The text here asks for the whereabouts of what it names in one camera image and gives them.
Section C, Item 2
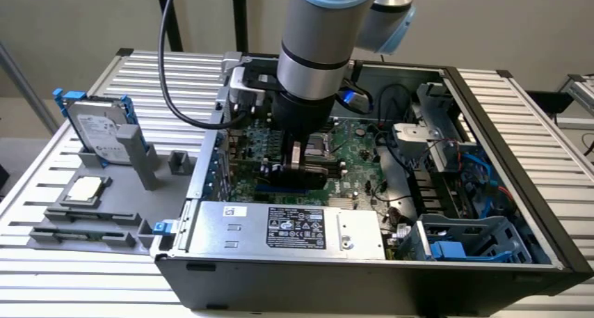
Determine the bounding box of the silver CPU chip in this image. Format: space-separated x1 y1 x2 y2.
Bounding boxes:
63 176 107 203

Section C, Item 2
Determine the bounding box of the blue expansion slot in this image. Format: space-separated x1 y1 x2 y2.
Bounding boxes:
258 182 311 197

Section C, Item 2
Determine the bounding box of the black graphics card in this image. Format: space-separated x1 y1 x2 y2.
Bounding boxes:
258 159 332 194

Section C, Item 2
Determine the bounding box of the blue plastic connector block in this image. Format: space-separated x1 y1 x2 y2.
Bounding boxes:
430 240 469 262

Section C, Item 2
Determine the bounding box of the CPU socket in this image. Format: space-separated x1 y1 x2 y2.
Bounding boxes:
300 133 336 160

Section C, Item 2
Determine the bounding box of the green motherboard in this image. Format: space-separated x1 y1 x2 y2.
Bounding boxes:
220 115 411 215

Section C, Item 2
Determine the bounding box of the silver hard disk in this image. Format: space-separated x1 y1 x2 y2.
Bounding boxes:
63 95 136 166

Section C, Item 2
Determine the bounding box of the blue disk carrier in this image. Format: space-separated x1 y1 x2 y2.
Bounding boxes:
52 88 159 166

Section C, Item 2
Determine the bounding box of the black stand post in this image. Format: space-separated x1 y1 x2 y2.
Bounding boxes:
230 0 248 53
164 0 184 51

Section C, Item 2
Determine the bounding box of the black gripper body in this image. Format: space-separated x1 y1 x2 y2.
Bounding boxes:
270 90 336 148

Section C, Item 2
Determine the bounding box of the grey metal disk bay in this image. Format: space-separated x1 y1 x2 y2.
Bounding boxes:
391 82 479 173

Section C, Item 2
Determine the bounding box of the blue case latch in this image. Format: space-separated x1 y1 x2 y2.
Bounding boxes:
154 219 176 236

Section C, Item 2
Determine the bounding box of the silver power supply unit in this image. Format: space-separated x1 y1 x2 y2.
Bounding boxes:
186 200 388 262

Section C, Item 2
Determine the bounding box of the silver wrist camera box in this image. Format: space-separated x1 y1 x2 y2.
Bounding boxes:
228 64 279 107

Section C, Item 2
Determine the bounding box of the grey parts rack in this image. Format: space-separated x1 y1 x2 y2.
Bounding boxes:
29 123 202 257

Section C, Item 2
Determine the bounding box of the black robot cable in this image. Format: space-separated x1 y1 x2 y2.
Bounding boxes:
158 0 247 130

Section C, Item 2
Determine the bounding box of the black open PC case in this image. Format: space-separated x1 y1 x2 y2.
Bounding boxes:
152 50 594 312

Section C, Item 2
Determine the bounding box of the grey drive cage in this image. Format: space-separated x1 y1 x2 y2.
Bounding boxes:
401 212 531 264

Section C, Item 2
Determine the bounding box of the grey metal pole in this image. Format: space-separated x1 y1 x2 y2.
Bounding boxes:
0 41 61 136

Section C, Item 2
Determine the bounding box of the red wire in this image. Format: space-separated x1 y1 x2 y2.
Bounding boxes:
497 184 518 202

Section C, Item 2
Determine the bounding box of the silver chipset heatsink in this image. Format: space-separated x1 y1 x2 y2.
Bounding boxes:
330 195 368 212

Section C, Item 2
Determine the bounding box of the blue wire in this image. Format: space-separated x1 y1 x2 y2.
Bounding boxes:
457 150 510 225

